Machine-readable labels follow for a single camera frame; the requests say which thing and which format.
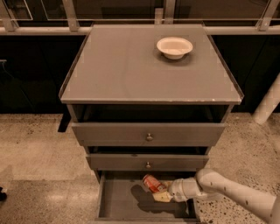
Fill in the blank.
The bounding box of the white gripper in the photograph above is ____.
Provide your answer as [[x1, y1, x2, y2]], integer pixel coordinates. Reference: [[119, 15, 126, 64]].
[[152, 178, 200, 203]]

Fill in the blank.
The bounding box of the red coke can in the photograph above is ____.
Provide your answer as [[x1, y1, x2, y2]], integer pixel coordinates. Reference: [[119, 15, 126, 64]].
[[143, 174, 166, 193]]

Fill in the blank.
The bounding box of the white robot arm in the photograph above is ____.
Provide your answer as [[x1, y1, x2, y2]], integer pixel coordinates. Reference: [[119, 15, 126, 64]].
[[152, 168, 280, 224]]

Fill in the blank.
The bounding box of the brass middle drawer knob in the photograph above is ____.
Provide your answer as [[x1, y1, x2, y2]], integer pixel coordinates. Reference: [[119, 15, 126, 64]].
[[145, 162, 151, 169]]

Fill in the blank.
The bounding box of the brass drawer knob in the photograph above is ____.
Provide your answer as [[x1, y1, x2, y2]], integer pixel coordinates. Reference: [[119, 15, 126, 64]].
[[146, 133, 153, 142], [145, 162, 151, 169]]

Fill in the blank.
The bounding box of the grey bottom drawer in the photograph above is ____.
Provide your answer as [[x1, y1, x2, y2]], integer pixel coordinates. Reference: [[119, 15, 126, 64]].
[[94, 171, 201, 224]]

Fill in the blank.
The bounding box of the grey drawer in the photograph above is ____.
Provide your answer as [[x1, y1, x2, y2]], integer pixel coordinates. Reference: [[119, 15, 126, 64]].
[[72, 122, 225, 147], [86, 154, 209, 172], [94, 171, 201, 224]]

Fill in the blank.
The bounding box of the brass top drawer knob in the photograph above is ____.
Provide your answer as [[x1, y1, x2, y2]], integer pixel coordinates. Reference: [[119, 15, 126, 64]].
[[146, 133, 153, 142]]

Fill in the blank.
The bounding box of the grey drawer cabinet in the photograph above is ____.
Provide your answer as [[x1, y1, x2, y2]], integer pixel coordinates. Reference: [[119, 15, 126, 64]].
[[58, 24, 244, 224]]

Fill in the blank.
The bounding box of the grey middle drawer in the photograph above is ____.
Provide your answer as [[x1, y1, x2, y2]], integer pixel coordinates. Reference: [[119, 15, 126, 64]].
[[86, 154, 209, 172]]

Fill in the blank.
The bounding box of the grey top drawer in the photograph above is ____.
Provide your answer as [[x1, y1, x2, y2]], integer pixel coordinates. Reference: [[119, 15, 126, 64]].
[[72, 122, 225, 147]]

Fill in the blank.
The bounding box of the black shoe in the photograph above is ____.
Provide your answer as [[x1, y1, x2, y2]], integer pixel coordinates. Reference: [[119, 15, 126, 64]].
[[0, 186, 7, 201]]

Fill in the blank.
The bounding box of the metal window railing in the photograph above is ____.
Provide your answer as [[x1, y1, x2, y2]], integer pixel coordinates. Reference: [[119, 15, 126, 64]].
[[0, 0, 280, 35]]

